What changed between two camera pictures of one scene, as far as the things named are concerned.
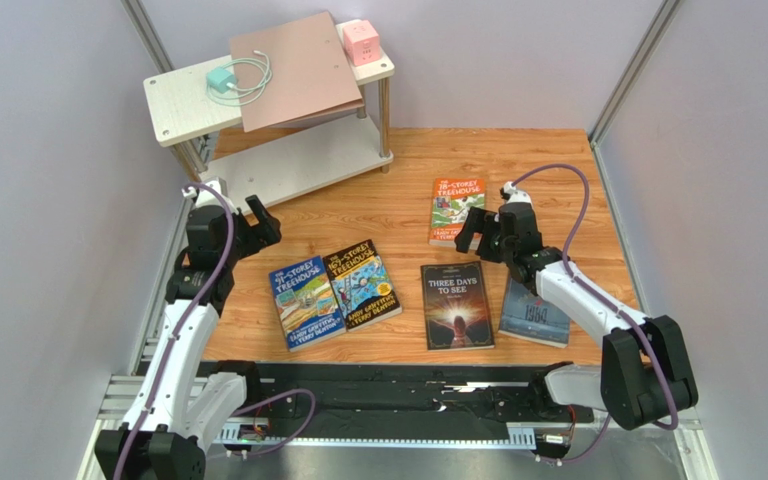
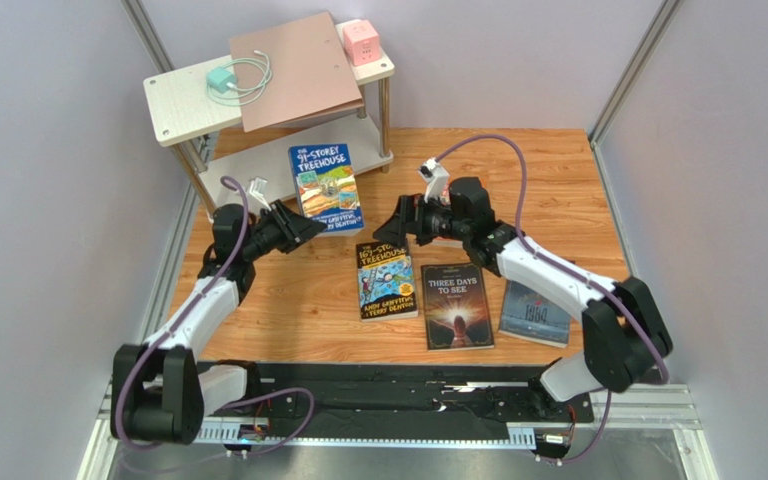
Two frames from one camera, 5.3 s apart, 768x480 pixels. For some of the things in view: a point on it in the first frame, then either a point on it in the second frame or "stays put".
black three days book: (457, 315) stays put
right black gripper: (485, 230) to (413, 217)
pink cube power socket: (361, 42) stays put
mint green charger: (218, 79) stays put
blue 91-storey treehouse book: (306, 305) to (325, 187)
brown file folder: (293, 73) stays put
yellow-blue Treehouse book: (360, 285) to (386, 282)
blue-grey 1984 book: (526, 316) stays put
